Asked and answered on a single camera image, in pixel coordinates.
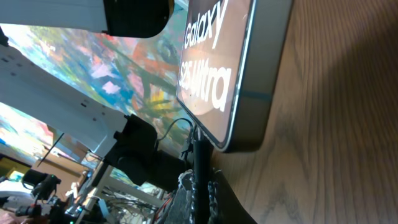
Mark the colourful painted poster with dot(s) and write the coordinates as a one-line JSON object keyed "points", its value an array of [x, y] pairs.
{"points": [[135, 76]]}

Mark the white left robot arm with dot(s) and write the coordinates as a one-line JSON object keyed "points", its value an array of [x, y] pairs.
{"points": [[125, 142]]}

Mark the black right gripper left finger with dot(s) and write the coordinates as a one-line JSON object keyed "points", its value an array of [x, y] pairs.
{"points": [[182, 209]]}

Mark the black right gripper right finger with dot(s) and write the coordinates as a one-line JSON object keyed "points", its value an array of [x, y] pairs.
{"points": [[224, 205]]}

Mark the rose gold Galaxy smartphone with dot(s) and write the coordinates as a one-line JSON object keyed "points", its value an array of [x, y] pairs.
{"points": [[229, 66]]}

